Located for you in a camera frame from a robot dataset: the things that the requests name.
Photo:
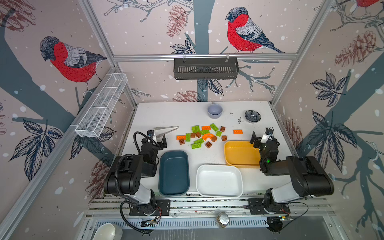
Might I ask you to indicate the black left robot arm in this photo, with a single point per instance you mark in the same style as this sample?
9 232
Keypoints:
126 172

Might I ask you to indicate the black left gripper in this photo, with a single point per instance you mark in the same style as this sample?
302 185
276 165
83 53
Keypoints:
160 141

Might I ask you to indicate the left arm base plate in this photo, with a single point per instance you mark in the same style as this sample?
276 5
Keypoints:
158 208

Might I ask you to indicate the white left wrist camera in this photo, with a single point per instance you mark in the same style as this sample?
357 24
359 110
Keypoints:
151 134

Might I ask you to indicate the lavender plastic cup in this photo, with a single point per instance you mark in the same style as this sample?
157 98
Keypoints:
214 110

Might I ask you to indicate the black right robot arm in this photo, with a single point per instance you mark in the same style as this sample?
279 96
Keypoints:
308 178

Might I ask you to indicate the orange lego plate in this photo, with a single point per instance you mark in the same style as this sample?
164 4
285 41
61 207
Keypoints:
179 137

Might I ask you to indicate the yellow rectangular tray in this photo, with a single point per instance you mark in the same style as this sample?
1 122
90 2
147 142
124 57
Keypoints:
242 154

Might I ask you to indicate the brown lego brick front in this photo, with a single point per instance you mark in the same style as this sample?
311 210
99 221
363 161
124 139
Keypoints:
208 144

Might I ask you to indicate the orange curved lego arch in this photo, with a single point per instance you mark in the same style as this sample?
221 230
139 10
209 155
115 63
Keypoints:
212 137

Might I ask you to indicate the white bowl at bottom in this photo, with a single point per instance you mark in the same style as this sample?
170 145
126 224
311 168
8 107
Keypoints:
108 232

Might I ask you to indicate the white wire mesh basket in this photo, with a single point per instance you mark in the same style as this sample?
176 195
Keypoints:
98 114

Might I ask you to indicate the metal tongs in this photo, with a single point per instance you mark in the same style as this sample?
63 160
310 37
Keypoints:
161 131

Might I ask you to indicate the dark teal rectangular tray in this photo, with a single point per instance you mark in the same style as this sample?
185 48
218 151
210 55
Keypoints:
174 178

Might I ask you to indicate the green long lego brick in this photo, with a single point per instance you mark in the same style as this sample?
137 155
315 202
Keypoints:
196 146

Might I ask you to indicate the white rectangular tray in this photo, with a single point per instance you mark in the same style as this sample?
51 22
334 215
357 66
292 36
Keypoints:
219 181

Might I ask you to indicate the round silver knob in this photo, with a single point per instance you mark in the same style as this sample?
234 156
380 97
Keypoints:
223 219

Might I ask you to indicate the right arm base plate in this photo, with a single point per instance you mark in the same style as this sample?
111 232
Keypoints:
259 206

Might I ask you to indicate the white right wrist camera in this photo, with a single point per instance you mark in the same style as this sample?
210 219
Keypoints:
268 135

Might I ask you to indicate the black hanging wire basket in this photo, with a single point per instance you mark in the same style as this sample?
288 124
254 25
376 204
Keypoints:
206 68

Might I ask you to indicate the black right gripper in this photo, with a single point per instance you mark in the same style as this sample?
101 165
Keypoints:
258 142

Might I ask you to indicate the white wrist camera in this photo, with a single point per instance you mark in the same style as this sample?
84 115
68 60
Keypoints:
151 134
268 135

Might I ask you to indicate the green lego brick top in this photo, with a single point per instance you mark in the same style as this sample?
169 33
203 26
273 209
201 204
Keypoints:
214 127

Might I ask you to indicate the orange lego brick right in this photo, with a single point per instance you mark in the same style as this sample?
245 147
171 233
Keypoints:
238 132

